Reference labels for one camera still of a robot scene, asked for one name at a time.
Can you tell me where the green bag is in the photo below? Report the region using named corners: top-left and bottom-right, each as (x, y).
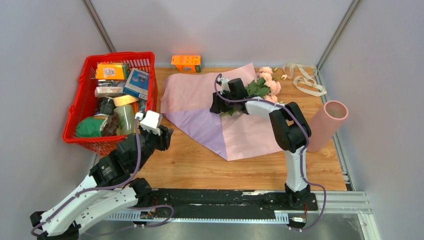
top-left (76, 115), bottom-right (108, 138)

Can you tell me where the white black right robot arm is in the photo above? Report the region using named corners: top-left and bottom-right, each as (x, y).
top-left (209, 74), bottom-right (312, 210)

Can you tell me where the pink cylindrical vase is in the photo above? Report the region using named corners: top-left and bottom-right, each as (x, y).
top-left (307, 100), bottom-right (349, 153)

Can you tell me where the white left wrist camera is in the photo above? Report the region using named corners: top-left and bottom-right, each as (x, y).
top-left (135, 110), bottom-right (163, 136)

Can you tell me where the red plastic shopping basket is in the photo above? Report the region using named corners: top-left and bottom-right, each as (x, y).
top-left (62, 51), bottom-right (158, 156)

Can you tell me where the cream printed ribbon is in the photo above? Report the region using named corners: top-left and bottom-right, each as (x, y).
top-left (282, 63), bottom-right (327, 97)

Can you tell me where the purple wrapping paper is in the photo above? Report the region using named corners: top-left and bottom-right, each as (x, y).
top-left (160, 72), bottom-right (281, 161)

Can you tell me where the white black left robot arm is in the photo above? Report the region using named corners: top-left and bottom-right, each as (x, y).
top-left (30, 125), bottom-right (174, 240)

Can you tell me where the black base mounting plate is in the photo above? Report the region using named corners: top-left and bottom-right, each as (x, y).
top-left (136, 188), bottom-right (319, 220)

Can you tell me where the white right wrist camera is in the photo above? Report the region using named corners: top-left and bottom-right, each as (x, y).
top-left (216, 76), bottom-right (230, 95)

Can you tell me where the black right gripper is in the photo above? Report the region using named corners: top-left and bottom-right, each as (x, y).
top-left (210, 89), bottom-right (238, 114)

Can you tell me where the pink flower bunch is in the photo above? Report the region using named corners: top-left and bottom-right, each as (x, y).
top-left (216, 66), bottom-right (282, 116)

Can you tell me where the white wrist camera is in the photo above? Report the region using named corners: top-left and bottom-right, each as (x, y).
top-left (135, 110), bottom-right (163, 136)
top-left (216, 76), bottom-right (230, 95)

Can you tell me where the beige tape roll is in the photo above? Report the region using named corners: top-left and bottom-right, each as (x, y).
top-left (113, 94), bottom-right (139, 107)

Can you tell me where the orange cardboard box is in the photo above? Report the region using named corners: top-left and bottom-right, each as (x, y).
top-left (171, 55), bottom-right (202, 73)

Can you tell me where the white red small box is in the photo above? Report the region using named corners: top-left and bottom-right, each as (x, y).
top-left (94, 86), bottom-right (124, 98)

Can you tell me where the pale green bottle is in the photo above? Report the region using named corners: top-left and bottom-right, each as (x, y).
top-left (114, 104), bottom-right (135, 135)

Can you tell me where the aluminium table frame rail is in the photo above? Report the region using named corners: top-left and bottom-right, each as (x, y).
top-left (59, 187), bottom-right (382, 240)

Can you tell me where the blue razor box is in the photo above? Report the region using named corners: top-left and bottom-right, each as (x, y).
top-left (123, 68), bottom-right (150, 100)

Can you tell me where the orange snack package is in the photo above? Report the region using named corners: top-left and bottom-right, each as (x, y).
top-left (95, 62), bottom-right (130, 81)

